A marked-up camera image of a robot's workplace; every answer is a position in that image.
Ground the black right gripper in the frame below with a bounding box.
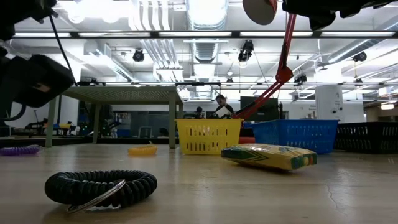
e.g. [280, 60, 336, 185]
[281, 0, 346, 31]

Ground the orange coil wristband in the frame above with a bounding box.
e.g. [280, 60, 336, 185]
[127, 144, 158, 157]

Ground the yellow crayon box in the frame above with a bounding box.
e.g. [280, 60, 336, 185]
[220, 142, 318, 171]

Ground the red desk lamp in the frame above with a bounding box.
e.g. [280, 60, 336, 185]
[233, 0, 298, 144]

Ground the white LED light bar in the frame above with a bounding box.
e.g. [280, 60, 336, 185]
[158, 31, 233, 37]
[239, 31, 313, 37]
[77, 32, 156, 37]
[12, 32, 72, 38]
[322, 31, 386, 37]

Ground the purple coil wristband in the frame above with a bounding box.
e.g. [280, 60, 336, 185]
[0, 144, 42, 157]

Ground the green perforated metal shelf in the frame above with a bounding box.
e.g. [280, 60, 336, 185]
[45, 85, 184, 149]

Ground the white pillar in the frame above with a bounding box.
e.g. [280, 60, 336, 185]
[315, 85, 345, 123]

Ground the black monitor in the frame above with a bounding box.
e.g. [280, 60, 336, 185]
[239, 96, 280, 123]

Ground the black coil wristband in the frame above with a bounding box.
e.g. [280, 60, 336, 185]
[44, 169, 159, 214]

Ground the blue plastic basket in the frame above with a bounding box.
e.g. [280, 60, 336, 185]
[243, 119, 340, 156]

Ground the black plastic basket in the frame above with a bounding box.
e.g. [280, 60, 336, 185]
[334, 121, 398, 155]

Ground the yellow plastic basket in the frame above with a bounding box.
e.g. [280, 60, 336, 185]
[174, 118, 244, 156]

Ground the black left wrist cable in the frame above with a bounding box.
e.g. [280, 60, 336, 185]
[49, 14, 78, 87]

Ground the silver ventilation duct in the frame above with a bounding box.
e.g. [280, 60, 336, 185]
[185, 0, 229, 65]

